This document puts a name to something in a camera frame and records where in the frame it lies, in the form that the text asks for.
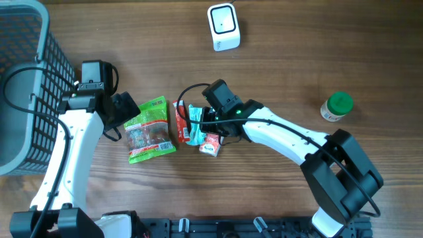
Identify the red snack stick packet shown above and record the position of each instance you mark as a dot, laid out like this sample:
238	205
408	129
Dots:
181	124

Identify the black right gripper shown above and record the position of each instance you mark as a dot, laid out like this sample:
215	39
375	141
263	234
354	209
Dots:
207	127

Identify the grey plastic mesh basket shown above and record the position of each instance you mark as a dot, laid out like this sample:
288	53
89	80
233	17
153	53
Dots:
39	73

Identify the white barcode scanner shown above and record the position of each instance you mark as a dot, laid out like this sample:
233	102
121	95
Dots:
224	27

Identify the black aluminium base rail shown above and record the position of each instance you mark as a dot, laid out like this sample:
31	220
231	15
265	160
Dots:
295	227

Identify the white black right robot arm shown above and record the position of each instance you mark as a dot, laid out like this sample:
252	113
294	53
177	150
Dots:
340	175

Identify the teal wipes packet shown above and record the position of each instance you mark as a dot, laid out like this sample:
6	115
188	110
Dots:
197	137

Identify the red small carton box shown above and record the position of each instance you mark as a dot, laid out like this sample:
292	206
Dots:
211	144

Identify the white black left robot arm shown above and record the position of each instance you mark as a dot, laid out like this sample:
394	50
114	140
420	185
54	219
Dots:
85	113

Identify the green gummy candy bag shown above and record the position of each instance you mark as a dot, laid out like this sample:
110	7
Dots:
148	132

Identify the green lid spread jar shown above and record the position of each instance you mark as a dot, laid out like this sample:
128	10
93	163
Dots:
337	106

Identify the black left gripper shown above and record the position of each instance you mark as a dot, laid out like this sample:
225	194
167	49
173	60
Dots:
127	107

